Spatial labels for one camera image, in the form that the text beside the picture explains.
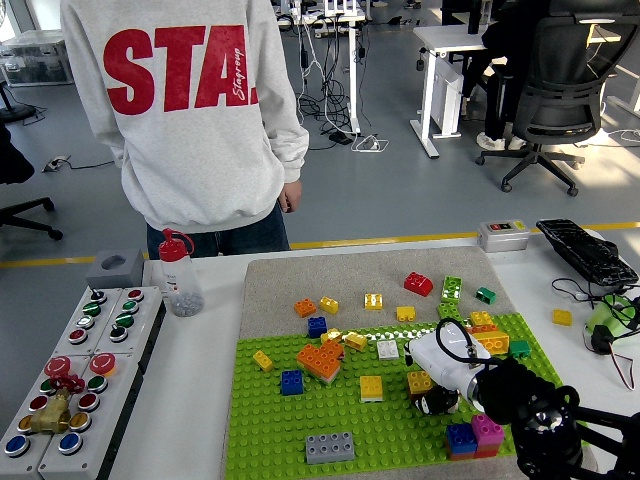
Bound person's left hand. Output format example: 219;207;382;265
277;179;304;215

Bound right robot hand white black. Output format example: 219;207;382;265
403;319;495;417

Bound green studded baseplate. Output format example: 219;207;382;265
227;312;596;480

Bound lime green long brick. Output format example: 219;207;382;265
440;275;463;304
437;300;464;324

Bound yellow two-by-four brick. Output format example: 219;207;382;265
473;330;512;357

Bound yellow on white brick stack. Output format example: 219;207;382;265
359;374;386;404

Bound red sloped brick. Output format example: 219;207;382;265
403;271;435;298

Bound grey-brown mat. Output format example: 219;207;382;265
221;245;600;480

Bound orange layered brick stack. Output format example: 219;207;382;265
297;339;347;386

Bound white standing desk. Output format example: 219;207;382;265
274;0;369;136
412;24;494;160
604;64;640;119

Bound grey two-by-four brick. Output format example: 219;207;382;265
305;431;357;466

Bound clear bottle red cap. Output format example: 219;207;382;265
158;228;206;318

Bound black wrapped keyboard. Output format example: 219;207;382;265
535;218;640;287

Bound grey block round hole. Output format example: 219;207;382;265
84;248;145;290

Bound white computer tower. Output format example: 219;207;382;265
432;58;465;139

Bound grey four-button control box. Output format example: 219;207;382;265
93;285;167;357
54;288;124;357

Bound seated person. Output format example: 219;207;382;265
459;0;556;151

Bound black swivel chair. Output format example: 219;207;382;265
0;122;65;243

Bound black stand base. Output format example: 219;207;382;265
0;79;39;126

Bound grey emergency-stop button box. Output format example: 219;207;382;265
37;351;146;480
0;354;94;480

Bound black mesh office chair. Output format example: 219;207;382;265
474;0;640;197

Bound clear storage crate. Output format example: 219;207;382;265
0;32;76;87

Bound brass valve red handwheel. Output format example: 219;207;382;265
28;374;86;435

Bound tangled desk cables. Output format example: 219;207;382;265
279;14;391;154

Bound grey switch box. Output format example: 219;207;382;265
476;219;531;254

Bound black servo with wires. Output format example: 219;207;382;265
583;324;637;391

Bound black plug with cord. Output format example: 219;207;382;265
551;277;640;326

